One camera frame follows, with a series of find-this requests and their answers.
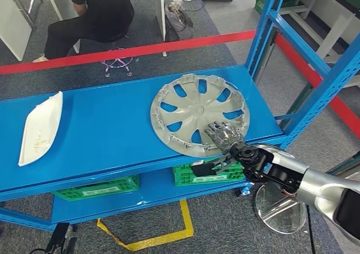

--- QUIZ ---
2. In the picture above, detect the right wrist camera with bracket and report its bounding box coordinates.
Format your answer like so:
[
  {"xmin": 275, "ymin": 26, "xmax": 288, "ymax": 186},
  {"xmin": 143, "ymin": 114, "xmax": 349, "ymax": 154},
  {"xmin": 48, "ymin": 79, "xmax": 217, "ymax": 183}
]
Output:
[{"xmin": 191, "ymin": 153, "xmax": 239, "ymax": 178}]

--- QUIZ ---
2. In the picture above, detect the silver plastic hubcap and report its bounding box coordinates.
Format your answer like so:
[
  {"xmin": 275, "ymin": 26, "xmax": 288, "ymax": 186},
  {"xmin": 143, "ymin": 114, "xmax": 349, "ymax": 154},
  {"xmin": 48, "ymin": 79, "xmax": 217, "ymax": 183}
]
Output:
[{"xmin": 149, "ymin": 73, "xmax": 251, "ymax": 158}]

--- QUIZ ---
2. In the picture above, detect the red floor tape strip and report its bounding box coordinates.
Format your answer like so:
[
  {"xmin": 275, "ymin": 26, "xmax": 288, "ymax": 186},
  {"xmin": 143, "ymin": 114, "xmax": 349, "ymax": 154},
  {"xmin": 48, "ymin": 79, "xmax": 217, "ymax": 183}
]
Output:
[
  {"xmin": 0, "ymin": 30, "xmax": 256, "ymax": 75},
  {"xmin": 273, "ymin": 33, "xmax": 360, "ymax": 140}
]

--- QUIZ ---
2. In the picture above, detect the chrome stand with round base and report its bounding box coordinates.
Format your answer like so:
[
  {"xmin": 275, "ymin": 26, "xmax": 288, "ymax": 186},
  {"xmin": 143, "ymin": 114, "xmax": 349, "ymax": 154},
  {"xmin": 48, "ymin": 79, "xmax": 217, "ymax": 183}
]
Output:
[{"xmin": 254, "ymin": 152, "xmax": 360, "ymax": 235}]

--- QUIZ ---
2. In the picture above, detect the blue metal shelf rack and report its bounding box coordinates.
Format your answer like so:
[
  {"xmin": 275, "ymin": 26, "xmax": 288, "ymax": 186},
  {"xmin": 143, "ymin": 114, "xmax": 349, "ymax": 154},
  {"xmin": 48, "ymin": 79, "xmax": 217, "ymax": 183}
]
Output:
[{"xmin": 0, "ymin": 0, "xmax": 360, "ymax": 233}]

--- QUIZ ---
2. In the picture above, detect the yellow floor tape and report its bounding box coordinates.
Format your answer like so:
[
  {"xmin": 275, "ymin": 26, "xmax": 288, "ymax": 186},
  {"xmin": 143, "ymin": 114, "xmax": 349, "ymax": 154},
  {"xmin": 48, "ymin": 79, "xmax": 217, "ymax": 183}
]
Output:
[{"xmin": 97, "ymin": 199, "xmax": 195, "ymax": 252}]

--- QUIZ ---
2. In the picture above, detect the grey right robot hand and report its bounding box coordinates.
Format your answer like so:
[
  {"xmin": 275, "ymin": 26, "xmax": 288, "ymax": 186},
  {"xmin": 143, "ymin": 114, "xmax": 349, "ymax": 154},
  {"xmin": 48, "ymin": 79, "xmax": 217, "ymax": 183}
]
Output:
[{"xmin": 205, "ymin": 121, "xmax": 245, "ymax": 153}]

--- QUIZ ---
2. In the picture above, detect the black stool chrome base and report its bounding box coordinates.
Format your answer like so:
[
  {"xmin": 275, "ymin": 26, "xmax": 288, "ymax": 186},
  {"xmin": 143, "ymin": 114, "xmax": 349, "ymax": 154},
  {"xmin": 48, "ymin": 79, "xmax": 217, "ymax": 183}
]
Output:
[{"xmin": 93, "ymin": 28, "xmax": 140, "ymax": 78}]

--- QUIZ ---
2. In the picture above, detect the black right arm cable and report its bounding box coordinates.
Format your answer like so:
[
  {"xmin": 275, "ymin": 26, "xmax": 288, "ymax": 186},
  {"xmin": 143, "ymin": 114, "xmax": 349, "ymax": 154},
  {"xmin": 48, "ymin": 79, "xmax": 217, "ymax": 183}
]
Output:
[{"xmin": 306, "ymin": 203, "xmax": 317, "ymax": 254}]

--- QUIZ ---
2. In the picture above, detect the white desk panel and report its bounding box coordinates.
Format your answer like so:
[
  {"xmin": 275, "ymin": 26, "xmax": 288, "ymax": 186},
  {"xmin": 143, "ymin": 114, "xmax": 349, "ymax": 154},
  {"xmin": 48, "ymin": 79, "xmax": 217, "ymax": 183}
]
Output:
[
  {"xmin": 42, "ymin": 0, "xmax": 81, "ymax": 55},
  {"xmin": 152, "ymin": 0, "xmax": 167, "ymax": 43},
  {"xmin": 0, "ymin": 0, "xmax": 32, "ymax": 62}
]

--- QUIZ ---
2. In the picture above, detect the grey bag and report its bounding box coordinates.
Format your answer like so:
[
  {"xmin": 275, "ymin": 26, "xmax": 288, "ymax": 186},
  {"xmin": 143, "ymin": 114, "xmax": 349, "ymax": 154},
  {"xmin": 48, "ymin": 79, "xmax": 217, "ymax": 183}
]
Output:
[{"xmin": 165, "ymin": 1, "xmax": 195, "ymax": 43}]

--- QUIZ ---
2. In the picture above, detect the white plastic cover part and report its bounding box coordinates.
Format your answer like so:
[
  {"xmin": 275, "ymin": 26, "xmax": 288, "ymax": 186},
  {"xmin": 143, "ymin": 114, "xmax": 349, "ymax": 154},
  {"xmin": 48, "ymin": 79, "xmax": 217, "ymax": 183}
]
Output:
[{"xmin": 18, "ymin": 91, "xmax": 63, "ymax": 167}]

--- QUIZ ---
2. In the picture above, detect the person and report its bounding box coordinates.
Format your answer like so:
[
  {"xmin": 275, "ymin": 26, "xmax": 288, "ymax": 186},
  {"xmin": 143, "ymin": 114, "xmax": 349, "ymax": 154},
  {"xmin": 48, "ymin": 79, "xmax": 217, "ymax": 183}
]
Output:
[{"xmin": 32, "ymin": 0, "xmax": 135, "ymax": 63}]

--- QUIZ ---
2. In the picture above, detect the green crate stack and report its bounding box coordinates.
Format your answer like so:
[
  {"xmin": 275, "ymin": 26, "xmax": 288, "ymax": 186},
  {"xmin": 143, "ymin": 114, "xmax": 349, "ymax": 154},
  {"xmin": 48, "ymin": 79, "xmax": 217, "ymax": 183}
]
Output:
[{"xmin": 254, "ymin": 0, "xmax": 303, "ymax": 17}]

